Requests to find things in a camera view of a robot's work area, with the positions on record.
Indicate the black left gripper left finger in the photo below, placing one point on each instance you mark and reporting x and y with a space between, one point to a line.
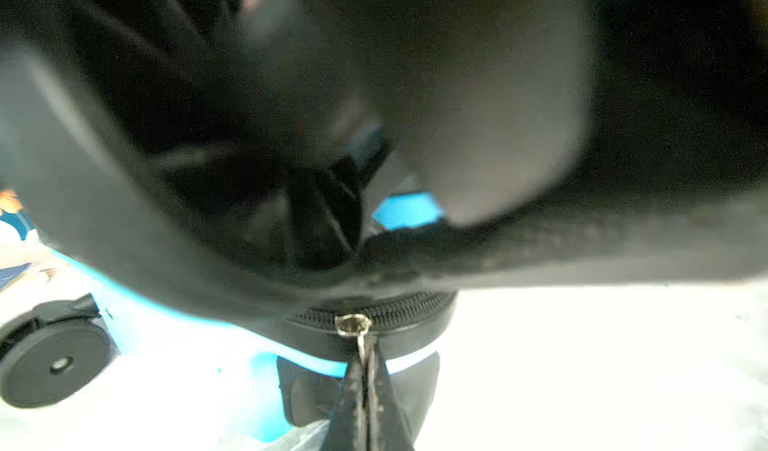
348 425

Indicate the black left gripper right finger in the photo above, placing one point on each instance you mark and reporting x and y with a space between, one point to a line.
386 426

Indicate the blue hard-shell suitcase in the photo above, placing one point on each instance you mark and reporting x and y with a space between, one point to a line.
327 172

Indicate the dark blue paperback book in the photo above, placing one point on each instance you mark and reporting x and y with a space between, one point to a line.
11 274

